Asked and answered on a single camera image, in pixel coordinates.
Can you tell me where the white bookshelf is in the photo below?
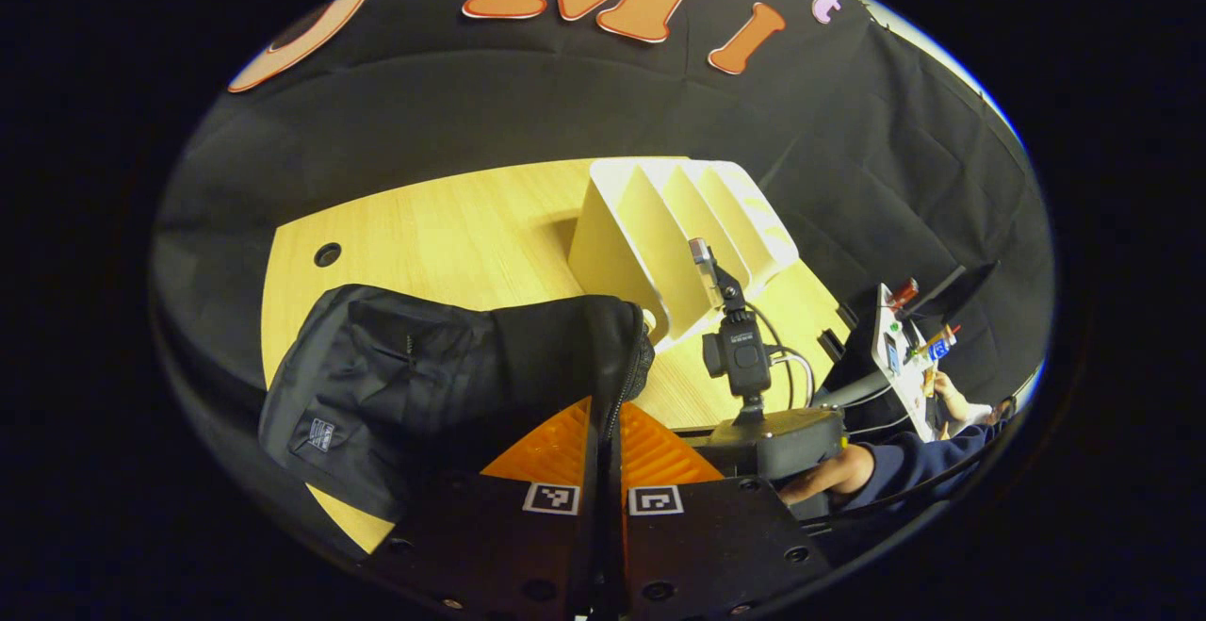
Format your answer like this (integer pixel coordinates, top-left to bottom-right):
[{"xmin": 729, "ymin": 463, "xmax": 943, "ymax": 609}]
[{"xmin": 567, "ymin": 157, "xmax": 800, "ymax": 351}]

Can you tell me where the white board with electronics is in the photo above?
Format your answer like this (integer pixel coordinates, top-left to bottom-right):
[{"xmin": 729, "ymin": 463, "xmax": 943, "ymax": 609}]
[{"xmin": 872, "ymin": 282, "xmax": 964, "ymax": 415}]

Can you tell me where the black schoolbag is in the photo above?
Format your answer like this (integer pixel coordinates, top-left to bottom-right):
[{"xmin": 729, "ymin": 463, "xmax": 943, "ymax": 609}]
[{"xmin": 257, "ymin": 284, "xmax": 656, "ymax": 523}]

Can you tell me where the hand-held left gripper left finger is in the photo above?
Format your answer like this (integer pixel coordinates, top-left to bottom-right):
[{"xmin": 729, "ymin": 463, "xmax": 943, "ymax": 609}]
[{"xmin": 363, "ymin": 395, "xmax": 604, "ymax": 621}]

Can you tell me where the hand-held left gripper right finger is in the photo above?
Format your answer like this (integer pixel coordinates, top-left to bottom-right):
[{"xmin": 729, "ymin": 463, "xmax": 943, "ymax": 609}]
[{"xmin": 603, "ymin": 401, "xmax": 832, "ymax": 621}]

